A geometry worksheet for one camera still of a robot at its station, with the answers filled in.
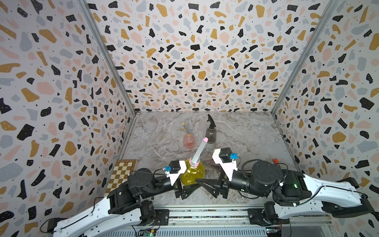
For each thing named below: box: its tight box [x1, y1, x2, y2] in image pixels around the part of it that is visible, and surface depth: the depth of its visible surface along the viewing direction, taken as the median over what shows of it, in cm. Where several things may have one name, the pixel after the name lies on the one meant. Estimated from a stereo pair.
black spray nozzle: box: [206, 114, 217, 130], surface depth 94 cm
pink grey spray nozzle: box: [189, 137, 209, 167], surface depth 42 cm
